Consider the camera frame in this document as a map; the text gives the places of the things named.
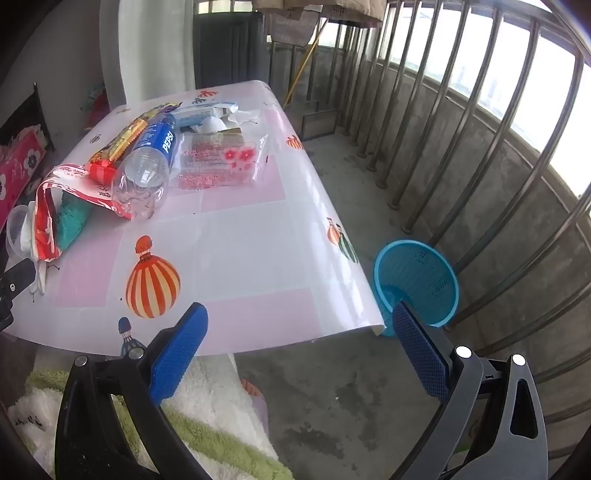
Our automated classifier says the purple yellow noodle packet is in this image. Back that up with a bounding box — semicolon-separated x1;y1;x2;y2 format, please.
90;104;181;162

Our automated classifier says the small tan cardboard box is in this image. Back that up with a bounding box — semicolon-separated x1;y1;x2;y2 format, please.
203;128;246;145

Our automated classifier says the red snack wrapper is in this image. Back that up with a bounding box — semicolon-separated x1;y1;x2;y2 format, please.
88;159;121;185

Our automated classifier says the yellow hose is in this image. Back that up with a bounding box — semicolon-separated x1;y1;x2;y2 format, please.
283;14;324;108

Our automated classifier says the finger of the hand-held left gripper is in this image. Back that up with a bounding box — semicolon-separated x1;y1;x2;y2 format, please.
0;262;38;330

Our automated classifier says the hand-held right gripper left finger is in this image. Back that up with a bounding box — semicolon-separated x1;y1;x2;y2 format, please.
54;302;218;480

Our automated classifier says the printed tablecloth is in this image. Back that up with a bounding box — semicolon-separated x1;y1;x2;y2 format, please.
0;79;386;358

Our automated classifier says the red white bag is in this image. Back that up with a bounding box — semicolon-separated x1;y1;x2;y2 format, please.
30;164;134;264

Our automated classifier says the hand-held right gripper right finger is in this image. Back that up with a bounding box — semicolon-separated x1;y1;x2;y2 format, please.
392;301;549;480

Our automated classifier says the metal railing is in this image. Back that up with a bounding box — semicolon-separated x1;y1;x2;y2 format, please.
263;0;591;480

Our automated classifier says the pink floral cushion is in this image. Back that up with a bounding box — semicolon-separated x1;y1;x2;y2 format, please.
0;129;49;222

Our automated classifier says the blue plastic basket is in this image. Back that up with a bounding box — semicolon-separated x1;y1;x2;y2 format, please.
373;239;460;337

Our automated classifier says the green white fluffy blanket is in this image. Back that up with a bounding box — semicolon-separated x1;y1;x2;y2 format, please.
9;355;296;480

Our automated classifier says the green plastic bag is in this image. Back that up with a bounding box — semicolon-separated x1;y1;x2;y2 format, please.
53;191;95;252

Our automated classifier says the white tissue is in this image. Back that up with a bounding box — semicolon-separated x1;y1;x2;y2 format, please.
191;107;264;134

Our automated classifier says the clear plastic cup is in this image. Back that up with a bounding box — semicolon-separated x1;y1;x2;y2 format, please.
6;203;38;264

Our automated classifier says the clear bag red flower print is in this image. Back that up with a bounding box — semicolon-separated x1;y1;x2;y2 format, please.
168;134;271;190

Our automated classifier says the dark grey cabinet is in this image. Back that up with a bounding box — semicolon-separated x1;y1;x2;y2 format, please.
193;11;273;90

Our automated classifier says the blue white carton box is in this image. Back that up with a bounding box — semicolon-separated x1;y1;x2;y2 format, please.
178;102;238;127

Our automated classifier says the clear plastic bottle blue label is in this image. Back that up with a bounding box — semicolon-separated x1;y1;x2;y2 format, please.
111;113;181;220

